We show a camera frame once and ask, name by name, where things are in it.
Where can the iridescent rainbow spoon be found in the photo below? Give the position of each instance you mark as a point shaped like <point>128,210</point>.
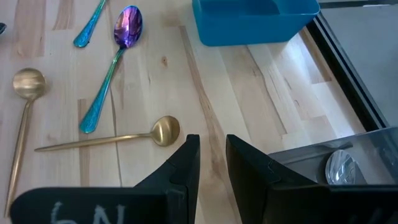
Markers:
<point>85,34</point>
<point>128,26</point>

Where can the blue plastic bin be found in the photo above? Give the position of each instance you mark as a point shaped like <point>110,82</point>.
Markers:
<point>248,34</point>

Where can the black aluminium table frame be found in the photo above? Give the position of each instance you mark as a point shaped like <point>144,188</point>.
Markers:
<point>349,81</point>

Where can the grey plastic bin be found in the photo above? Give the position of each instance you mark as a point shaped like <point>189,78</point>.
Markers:
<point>298,161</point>

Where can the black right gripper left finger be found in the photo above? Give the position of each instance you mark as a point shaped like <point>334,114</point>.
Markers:
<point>186,174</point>

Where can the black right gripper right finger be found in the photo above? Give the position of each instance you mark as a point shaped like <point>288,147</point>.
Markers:
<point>255,186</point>

